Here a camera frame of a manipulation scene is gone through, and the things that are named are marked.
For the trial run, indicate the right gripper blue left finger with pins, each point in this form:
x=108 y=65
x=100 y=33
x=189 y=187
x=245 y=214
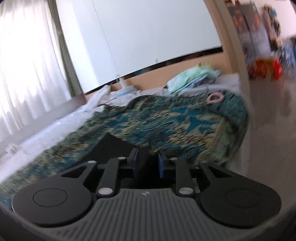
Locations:
x=114 y=170

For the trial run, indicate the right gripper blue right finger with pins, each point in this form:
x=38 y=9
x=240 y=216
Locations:
x=177 y=170

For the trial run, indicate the black pants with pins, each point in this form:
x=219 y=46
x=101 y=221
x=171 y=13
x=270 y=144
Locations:
x=112 y=147

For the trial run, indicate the teal paisley bedspread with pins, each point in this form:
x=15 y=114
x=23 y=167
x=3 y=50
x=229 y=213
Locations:
x=181 y=126

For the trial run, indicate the crumpled white cloth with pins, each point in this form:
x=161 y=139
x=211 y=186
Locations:
x=94 y=100

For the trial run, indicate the white bed sheet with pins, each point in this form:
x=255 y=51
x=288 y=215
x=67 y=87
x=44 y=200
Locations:
x=20 y=154

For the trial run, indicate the green curtain right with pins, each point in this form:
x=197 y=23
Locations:
x=71 y=76

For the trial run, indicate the folded green clothes stack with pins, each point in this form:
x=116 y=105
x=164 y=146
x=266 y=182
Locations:
x=193 y=77

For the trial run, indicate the white sheer curtain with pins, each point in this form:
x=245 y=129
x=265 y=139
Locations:
x=33 y=80

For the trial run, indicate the orange red bag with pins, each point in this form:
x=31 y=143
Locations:
x=263 y=68

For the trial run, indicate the wooden bed frame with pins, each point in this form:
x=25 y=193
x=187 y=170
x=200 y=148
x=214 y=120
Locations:
x=137 y=46

